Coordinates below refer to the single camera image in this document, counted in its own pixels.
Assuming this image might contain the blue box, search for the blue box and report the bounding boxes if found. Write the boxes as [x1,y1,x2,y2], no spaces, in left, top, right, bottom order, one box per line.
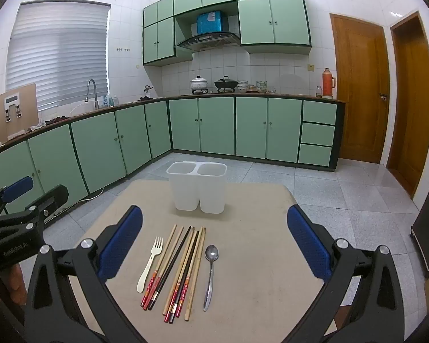
[196,11,227,35]

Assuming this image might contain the green wall cabinet unit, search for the green wall cabinet unit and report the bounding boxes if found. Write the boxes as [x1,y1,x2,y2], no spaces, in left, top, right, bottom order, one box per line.
[143,0,313,67]

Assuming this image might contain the person's left hand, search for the person's left hand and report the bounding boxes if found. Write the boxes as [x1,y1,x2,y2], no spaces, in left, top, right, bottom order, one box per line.
[2,262,28,308]

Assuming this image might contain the white two-compartment utensil holder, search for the white two-compartment utensil holder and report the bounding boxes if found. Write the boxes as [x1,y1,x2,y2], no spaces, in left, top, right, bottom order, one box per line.
[166,162,228,215]

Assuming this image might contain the white plastic fork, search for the white plastic fork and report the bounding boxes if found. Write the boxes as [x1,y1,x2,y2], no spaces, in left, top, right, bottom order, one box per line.
[137,236,164,294]

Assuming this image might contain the green base cabinet unit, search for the green base cabinet unit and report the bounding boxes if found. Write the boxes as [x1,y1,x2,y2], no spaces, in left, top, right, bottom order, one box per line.
[0,93,346,206]

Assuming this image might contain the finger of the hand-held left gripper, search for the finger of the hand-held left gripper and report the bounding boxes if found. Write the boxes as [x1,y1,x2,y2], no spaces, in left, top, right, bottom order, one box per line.
[0,176,35,218]
[0,184,69,230]

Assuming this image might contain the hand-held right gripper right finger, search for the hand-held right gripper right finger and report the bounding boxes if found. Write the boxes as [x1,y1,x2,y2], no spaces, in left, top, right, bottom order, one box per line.
[287,205,407,343]

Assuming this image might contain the wooden door with handle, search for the wooden door with handle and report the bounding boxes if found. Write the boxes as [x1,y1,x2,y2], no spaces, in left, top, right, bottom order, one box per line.
[329,13,390,165]

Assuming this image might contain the plain wooden chopstick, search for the plain wooden chopstick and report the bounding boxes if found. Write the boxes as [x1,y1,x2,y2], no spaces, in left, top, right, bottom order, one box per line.
[162,229,197,316]
[184,227,207,321]

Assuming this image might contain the black range hood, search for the black range hood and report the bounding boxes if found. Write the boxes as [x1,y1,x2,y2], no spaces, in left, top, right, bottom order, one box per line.
[176,32,241,52]

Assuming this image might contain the red thermos flask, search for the red thermos flask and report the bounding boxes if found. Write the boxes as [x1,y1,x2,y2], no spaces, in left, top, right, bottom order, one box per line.
[322,67,337,98]

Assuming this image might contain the black wok with lid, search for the black wok with lid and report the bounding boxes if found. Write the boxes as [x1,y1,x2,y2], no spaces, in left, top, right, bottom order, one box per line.
[214,75,239,92]

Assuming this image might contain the wooden chopstick red patterned end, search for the wooden chopstick red patterned end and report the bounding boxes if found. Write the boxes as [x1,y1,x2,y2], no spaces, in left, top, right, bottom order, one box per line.
[146,226,184,302]
[175,228,204,318]
[140,224,178,308]

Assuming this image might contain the silver cooking pot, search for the silver cooking pot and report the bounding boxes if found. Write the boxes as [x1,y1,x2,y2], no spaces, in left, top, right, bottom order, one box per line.
[190,75,209,92]

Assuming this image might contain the dark cloth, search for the dark cloth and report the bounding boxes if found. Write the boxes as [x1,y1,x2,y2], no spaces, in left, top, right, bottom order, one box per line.
[28,116,71,131]

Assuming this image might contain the metal kitchen faucet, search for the metal kitchen faucet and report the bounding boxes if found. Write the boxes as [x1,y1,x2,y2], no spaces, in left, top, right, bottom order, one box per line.
[85,79,100,111]

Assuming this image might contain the white floor cable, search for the white floor cable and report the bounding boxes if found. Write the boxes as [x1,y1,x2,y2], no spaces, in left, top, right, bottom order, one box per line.
[73,185,105,206]

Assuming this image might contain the light wooden board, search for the light wooden board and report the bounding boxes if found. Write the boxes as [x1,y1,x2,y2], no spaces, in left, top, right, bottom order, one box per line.
[0,83,40,144]

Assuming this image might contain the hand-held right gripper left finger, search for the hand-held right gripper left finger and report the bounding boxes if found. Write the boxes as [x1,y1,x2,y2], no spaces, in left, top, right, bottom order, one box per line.
[23,205,144,343]

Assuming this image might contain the white window blind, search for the white window blind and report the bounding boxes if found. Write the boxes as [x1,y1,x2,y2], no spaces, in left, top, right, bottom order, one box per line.
[5,2,111,114]

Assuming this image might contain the black chopstick silver band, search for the black chopstick silver band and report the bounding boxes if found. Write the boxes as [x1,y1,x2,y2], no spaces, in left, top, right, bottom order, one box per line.
[148,226,192,311]

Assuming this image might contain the plain wooden door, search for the plain wooden door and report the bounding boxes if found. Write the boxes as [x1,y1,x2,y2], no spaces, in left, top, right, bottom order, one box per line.
[386,10,429,199]

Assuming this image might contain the black chopstick gold band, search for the black chopstick gold band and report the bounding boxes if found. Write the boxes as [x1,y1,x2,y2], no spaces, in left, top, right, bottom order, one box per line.
[168,230,200,323]

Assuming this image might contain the metal spoon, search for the metal spoon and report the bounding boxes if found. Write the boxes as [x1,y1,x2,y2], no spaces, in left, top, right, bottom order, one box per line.
[203,245,220,312]

